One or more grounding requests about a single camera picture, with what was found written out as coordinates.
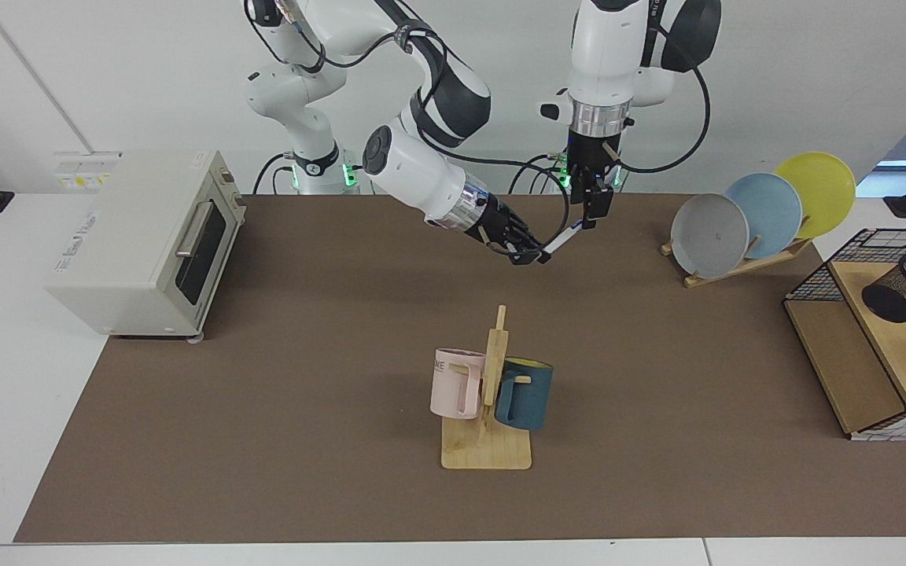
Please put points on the pale toaster oven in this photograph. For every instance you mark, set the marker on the pale toaster oven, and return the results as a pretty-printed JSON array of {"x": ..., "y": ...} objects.
[{"x": 123, "y": 251}]

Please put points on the yellow plate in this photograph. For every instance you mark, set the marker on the yellow plate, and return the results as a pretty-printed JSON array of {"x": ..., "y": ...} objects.
[{"x": 823, "y": 196}]

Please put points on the blue and white marker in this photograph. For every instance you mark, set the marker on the blue and white marker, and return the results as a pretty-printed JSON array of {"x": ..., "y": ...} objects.
[{"x": 560, "y": 242}]

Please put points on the pink cup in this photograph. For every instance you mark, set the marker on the pink cup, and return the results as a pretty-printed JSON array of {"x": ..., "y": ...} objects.
[{"x": 453, "y": 385}]

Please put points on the teal cup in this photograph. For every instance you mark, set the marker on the teal cup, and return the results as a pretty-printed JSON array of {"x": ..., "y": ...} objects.
[{"x": 532, "y": 397}]

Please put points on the brown table cloth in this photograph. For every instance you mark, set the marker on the brown table cloth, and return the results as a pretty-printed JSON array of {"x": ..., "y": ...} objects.
[{"x": 343, "y": 432}]

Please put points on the white outlet box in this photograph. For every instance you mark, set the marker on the white outlet box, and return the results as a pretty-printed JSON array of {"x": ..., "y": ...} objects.
[{"x": 83, "y": 173}]

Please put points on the light blue plate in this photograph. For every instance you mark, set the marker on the light blue plate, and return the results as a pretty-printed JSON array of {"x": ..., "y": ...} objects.
[{"x": 771, "y": 212}]

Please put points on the wooden plate rack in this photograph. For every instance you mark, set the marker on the wooden plate rack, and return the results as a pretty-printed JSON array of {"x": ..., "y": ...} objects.
[{"x": 736, "y": 270}]

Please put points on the wooden cup stand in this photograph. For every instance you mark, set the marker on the wooden cup stand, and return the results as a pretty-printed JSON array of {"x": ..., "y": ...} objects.
[{"x": 492, "y": 448}]

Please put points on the grey plate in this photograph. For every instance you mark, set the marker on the grey plate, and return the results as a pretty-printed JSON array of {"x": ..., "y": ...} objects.
[{"x": 708, "y": 236}]

